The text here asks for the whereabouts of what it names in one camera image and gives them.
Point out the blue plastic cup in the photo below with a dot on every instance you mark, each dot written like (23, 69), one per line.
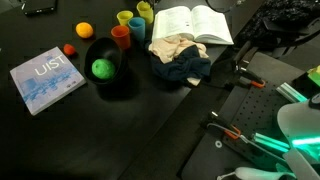
(137, 26)

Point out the yellow plastic cup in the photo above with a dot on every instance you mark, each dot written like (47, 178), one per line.
(145, 11)
(124, 16)

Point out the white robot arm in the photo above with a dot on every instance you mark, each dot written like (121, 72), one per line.
(299, 122)

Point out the navy crumpled cloth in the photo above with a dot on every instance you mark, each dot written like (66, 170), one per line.
(188, 64)

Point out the beige crumpled cloth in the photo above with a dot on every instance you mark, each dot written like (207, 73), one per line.
(167, 49)

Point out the orange black clamp near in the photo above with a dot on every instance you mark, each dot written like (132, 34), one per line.
(214, 119)

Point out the orange black clamp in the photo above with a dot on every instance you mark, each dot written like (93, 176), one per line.
(253, 78)
(214, 119)

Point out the black bowl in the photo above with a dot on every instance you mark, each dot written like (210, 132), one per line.
(105, 48)

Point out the green ball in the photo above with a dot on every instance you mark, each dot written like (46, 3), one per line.
(103, 69)

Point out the orange plastic cup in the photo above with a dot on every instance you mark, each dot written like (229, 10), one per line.
(121, 35)

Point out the open white textbook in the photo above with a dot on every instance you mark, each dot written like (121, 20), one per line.
(201, 24)

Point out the orange black clamp far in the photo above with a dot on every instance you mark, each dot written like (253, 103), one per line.
(253, 78)

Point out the orange ball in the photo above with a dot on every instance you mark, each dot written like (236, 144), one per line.
(84, 30)

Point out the small red ball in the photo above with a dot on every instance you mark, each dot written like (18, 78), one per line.
(69, 49)

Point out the blue white UIST book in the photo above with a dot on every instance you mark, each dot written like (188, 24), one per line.
(45, 79)

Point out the black phone on table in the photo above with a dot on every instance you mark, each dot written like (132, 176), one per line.
(31, 7)

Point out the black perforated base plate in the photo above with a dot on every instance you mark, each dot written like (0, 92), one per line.
(257, 113)

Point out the aluminium extrusion rail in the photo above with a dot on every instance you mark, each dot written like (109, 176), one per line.
(290, 93)

